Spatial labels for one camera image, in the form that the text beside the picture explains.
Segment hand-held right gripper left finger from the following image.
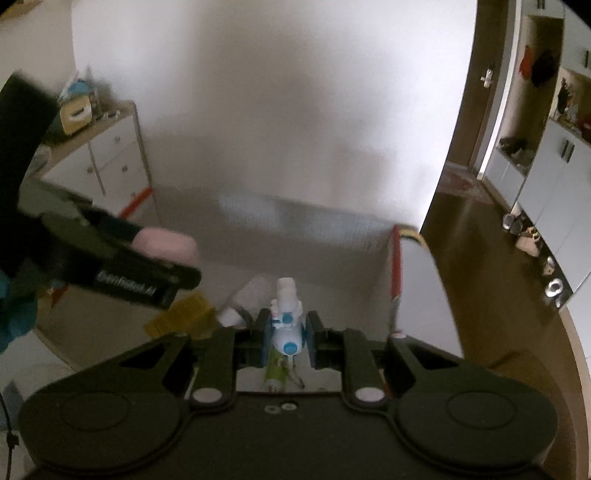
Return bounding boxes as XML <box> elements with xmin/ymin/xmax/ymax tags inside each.
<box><xmin>117</xmin><ymin>308</ymin><xmax>273</xmax><ymax>409</ymax></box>

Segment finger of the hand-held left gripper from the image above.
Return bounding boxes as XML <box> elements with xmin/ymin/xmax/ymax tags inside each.
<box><xmin>39</xmin><ymin>205</ymin><xmax>144</xmax><ymax>254</ymax></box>
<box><xmin>62</xmin><ymin>251</ymin><xmax>202</xmax><ymax>310</ymax></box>

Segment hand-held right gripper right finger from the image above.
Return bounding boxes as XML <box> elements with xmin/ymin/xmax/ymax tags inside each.
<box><xmin>305</xmin><ymin>310</ymin><xmax>465</xmax><ymax>409</ymax></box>

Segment white toy figure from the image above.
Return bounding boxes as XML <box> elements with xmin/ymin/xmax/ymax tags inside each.
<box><xmin>269</xmin><ymin>277</ymin><xmax>306</xmax><ymax>358</ymax></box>

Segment pink mushroom toy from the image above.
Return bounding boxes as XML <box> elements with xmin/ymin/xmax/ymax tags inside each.
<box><xmin>134</xmin><ymin>228</ymin><xmax>199</xmax><ymax>266</ymax></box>

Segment white roll object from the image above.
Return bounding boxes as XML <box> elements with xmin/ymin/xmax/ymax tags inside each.
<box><xmin>217</xmin><ymin>276</ymin><xmax>266</xmax><ymax>326</ymax></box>

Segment yellow block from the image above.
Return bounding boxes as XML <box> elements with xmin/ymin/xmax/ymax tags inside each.
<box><xmin>145</xmin><ymin>291</ymin><xmax>215</xmax><ymax>340</ymax></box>

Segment red cardboard box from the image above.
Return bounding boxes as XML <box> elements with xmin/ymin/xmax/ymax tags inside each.
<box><xmin>34</xmin><ymin>182</ymin><xmax>419</xmax><ymax>393</ymax></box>

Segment person's left hand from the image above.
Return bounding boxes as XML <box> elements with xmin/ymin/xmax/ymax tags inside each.
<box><xmin>0</xmin><ymin>272</ymin><xmax>40</xmax><ymax>354</ymax></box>

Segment white drawer cabinet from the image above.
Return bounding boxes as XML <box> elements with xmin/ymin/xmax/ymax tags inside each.
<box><xmin>28</xmin><ymin>102</ymin><xmax>153</xmax><ymax>217</ymax></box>

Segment teal and yellow tissue box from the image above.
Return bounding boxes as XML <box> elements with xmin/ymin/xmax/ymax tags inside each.
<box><xmin>59</xmin><ymin>95</ymin><xmax>96</xmax><ymax>136</ymax></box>

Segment patterned door rug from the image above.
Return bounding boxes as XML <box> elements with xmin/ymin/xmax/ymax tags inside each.
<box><xmin>438</xmin><ymin>170</ymin><xmax>491</xmax><ymax>200</ymax></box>

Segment row of shoes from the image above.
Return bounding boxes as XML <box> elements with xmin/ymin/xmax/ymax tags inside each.
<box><xmin>502</xmin><ymin>203</ymin><xmax>571</xmax><ymax>308</ymax></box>

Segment brown door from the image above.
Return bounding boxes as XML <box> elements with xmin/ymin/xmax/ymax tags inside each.
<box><xmin>468</xmin><ymin>0</ymin><xmax>518</xmax><ymax>181</ymax></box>

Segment shelf figurines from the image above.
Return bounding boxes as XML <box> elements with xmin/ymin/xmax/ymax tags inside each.
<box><xmin>554</xmin><ymin>78</ymin><xmax>591</xmax><ymax>134</ymax></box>

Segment black cable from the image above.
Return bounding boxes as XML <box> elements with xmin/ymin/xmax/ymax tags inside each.
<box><xmin>0</xmin><ymin>392</ymin><xmax>19</xmax><ymax>467</ymax></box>

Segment white wall cabinet unit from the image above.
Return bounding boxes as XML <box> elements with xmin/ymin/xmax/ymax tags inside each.
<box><xmin>480</xmin><ymin>0</ymin><xmax>591</xmax><ymax>298</ymax></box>

